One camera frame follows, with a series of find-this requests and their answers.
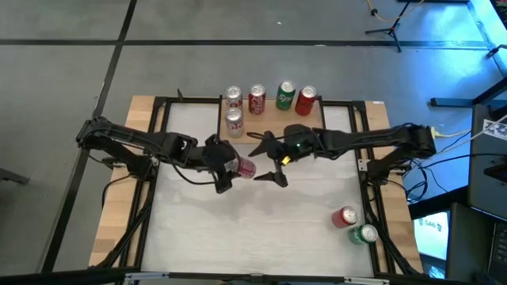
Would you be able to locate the black aluminium table frame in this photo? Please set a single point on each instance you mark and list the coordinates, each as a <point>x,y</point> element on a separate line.
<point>194,100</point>

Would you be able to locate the black desk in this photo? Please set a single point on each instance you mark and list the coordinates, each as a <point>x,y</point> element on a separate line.
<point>487,178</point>

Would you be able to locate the red can black script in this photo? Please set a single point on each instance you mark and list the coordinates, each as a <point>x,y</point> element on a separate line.
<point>305,103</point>
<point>340,218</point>

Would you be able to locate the black keyboard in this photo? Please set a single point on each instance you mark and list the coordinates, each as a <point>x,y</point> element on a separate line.
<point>500,249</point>

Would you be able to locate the wooden shelf black metal frame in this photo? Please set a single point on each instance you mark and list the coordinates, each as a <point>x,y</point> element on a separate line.
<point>257,124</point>

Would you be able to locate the black computer case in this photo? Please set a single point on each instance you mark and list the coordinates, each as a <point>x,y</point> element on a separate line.
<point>467,245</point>

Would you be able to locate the green Sprite can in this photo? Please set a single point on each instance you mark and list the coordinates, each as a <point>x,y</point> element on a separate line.
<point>285,99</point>
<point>356,236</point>

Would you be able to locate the yellow power plug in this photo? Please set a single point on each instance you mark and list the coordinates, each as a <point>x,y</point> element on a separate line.
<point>435,132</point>

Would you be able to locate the patterned marker paper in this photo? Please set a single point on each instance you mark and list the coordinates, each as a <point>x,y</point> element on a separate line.
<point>497,130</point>

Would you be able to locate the grey stand foot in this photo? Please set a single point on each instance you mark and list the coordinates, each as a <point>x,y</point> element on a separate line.
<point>12,176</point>

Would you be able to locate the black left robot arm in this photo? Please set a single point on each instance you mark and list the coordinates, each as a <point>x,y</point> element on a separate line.
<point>130,138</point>

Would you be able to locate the silver diet cola can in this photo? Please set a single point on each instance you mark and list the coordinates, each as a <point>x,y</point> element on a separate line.
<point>234,124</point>
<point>233,95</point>

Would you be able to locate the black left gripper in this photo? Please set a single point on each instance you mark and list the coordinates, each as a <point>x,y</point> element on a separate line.
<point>216,156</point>

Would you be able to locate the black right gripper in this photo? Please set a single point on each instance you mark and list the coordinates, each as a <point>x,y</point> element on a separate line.
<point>297,142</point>

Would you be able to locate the red Coca-Cola can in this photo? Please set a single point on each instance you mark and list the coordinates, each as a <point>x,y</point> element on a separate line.
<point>246,168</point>
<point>256,103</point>

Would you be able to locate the computer monitor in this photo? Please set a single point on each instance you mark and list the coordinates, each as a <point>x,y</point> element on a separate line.
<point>431,235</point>

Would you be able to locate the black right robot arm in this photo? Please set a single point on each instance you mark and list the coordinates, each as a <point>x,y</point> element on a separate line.
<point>376,138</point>

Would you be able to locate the black stand foot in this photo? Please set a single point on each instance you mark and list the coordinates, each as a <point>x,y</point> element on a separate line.
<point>497,50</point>

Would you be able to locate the black stand base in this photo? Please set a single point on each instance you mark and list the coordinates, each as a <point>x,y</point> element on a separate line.
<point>451,102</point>

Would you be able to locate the black tripod stand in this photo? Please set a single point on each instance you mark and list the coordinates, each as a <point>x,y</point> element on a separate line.
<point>392,29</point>

